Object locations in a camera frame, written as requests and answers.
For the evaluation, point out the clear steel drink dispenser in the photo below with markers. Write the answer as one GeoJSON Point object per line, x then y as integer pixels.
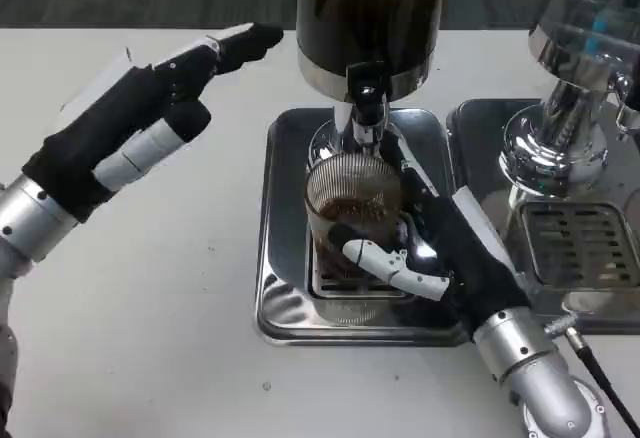
{"type": "Point", "coordinates": [570, 108]}

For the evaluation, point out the clear ribbed glass cup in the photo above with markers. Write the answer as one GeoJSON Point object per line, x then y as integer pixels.
{"type": "Point", "coordinates": [350, 193]}

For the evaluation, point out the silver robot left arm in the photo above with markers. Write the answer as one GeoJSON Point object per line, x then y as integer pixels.
{"type": "Point", "coordinates": [35, 218]}

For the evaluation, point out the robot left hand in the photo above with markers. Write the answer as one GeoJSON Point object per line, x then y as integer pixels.
{"type": "Point", "coordinates": [125, 118]}

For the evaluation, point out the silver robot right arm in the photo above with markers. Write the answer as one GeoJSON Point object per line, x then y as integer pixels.
{"type": "Point", "coordinates": [530, 363]}

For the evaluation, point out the chrome dispenser tap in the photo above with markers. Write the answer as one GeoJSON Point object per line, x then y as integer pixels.
{"type": "Point", "coordinates": [627, 108]}

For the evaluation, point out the steel drain grid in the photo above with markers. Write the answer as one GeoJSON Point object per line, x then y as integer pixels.
{"type": "Point", "coordinates": [580, 243]}
{"type": "Point", "coordinates": [315, 285]}

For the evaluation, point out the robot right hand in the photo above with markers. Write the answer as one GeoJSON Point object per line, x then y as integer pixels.
{"type": "Point", "coordinates": [470, 263]}

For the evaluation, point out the black dispenser tap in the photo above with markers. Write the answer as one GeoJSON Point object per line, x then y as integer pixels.
{"type": "Point", "coordinates": [367, 103]}

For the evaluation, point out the drink dispenser with dark liquid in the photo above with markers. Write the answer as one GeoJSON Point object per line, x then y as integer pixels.
{"type": "Point", "coordinates": [370, 13]}

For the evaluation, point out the steel drip tray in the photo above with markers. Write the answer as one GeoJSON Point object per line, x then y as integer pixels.
{"type": "Point", "coordinates": [475, 148]}
{"type": "Point", "coordinates": [285, 198]}

